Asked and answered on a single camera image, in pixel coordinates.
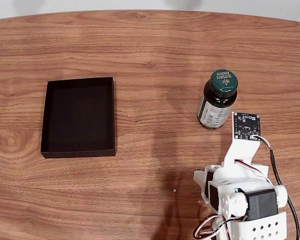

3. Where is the green pill bottle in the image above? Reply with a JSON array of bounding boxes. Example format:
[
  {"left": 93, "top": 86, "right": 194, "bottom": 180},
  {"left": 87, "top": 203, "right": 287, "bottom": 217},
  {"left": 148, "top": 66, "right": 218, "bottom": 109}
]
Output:
[{"left": 196, "top": 68, "right": 239, "bottom": 130}]

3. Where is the black shallow box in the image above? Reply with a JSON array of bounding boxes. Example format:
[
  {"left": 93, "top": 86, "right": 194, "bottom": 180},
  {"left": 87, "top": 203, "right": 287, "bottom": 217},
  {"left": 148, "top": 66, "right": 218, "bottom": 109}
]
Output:
[{"left": 40, "top": 76, "right": 118, "bottom": 159}]

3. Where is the red white black servo cable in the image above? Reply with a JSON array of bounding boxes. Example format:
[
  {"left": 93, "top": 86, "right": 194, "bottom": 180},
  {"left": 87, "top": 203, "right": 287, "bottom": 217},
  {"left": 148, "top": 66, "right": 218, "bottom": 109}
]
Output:
[{"left": 235, "top": 159, "right": 275, "bottom": 187}]

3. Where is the looped servo cable bundle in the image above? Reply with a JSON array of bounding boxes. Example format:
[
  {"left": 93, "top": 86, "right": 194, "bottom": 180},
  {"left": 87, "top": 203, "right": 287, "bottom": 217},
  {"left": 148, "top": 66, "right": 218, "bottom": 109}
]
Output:
[{"left": 192, "top": 214, "right": 231, "bottom": 240}]

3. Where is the black camera cable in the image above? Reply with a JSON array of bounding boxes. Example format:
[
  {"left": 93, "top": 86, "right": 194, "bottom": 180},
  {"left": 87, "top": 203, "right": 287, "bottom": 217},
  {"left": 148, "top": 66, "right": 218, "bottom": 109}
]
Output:
[{"left": 253, "top": 135, "right": 300, "bottom": 240}]

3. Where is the camera board on white mount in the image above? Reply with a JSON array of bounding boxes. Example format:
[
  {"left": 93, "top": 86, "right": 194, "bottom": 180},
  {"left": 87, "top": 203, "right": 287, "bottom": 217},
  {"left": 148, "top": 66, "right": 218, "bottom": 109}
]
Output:
[{"left": 223, "top": 111, "right": 264, "bottom": 174}]

